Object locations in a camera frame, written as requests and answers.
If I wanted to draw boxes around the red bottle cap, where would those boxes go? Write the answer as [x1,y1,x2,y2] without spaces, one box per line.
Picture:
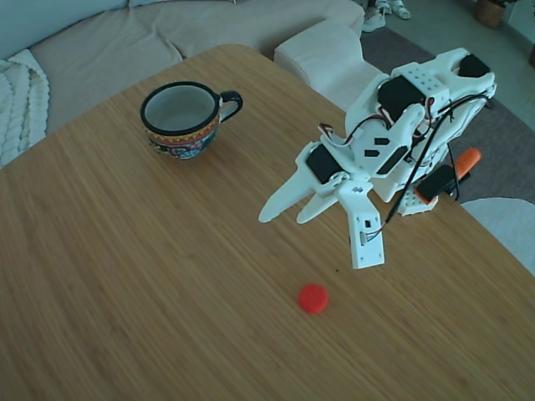
[297,283,331,315]

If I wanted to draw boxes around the colourful patterned ceramic cup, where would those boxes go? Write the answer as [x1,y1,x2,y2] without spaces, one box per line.
[140,81,244,161]

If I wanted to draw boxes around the white upholstered ottoman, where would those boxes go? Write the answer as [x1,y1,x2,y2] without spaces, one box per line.
[273,20,393,114]

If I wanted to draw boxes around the orange and black clamp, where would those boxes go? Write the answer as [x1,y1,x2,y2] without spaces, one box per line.
[415,146,482,206]

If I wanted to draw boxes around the white shoe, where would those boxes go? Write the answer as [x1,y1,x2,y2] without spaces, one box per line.
[361,0,386,33]
[383,0,413,20]

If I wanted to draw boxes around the grey rug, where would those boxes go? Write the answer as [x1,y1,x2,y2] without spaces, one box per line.
[359,27,535,206]

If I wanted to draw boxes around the white chair seat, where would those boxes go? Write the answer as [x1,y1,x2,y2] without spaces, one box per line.
[459,196,535,277]

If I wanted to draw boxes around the beige sofa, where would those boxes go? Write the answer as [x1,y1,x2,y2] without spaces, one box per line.
[0,0,365,135]

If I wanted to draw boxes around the brown woven basket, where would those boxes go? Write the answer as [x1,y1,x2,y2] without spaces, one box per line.
[474,0,509,28]

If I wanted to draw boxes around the white knitted blanket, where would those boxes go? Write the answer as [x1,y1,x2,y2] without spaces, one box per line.
[0,48,51,169]

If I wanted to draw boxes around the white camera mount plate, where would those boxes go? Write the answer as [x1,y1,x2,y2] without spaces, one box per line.
[337,180,386,271]

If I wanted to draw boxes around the black camera cable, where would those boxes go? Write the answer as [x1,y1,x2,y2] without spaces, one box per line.
[384,94,495,229]

